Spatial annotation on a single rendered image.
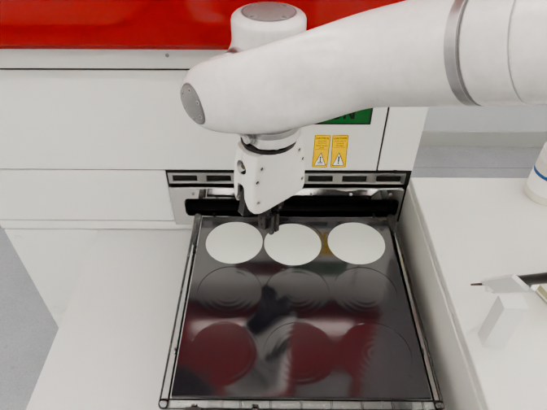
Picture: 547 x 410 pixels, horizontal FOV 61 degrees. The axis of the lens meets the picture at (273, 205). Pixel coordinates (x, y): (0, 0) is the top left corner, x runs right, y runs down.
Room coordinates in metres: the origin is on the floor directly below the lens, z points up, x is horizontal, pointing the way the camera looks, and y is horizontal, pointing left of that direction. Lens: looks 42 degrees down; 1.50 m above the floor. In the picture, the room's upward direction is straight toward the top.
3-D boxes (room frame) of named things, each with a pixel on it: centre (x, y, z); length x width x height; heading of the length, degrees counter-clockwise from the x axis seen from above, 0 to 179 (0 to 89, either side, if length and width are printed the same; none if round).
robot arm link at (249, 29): (0.51, 0.01, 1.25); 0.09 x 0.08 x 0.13; 134
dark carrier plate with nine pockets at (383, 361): (0.45, -0.04, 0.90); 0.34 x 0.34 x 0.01; 0
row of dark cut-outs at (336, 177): (0.67, -0.02, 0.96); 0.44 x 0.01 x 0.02; 90
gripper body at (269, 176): (0.52, 0.01, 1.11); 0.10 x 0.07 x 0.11; 131
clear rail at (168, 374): (0.45, 0.14, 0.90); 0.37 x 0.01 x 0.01; 0
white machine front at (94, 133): (0.68, 0.15, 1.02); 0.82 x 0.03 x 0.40; 90
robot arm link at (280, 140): (0.51, 0.01, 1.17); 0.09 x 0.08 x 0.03; 131
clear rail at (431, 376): (0.45, -0.22, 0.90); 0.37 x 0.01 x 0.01; 0
